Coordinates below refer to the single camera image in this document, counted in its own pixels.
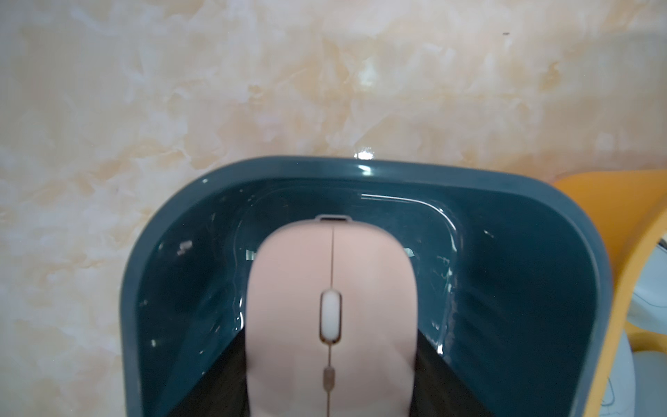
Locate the dark teal storage box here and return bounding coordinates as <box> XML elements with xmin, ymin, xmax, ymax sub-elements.
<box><xmin>119</xmin><ymin>156</ymin><xmax>613</xmax><ymax>416</ymax></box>

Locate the pink mouse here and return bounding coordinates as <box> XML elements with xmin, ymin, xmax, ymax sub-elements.
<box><xmin>244</xmin><ymin>216</ymin><xmax>418</xmax><ymax>416</ymax></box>

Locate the yellow storage box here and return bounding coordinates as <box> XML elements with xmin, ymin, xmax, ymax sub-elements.
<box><xmin>554</xmin><ymin>170</ymin><xmax>666</xmax><ymax>416</ymax></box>

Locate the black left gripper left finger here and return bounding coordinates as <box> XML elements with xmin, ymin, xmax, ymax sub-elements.
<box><xmin>168</xmin><ymin>333</ymin><xmax>249</xmax><ymax>417</ymax></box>

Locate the light blue mouse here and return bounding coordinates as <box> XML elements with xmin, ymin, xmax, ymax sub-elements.
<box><xmin>599</xmin><ymin>240</ymin><xmax>666</xmax><ymax>416</ymax></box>

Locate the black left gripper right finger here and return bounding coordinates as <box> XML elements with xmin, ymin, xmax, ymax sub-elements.
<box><xmin>411</xmin><ymin>343</ymin><xmax>493</xmax><ymax>417</ymax></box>

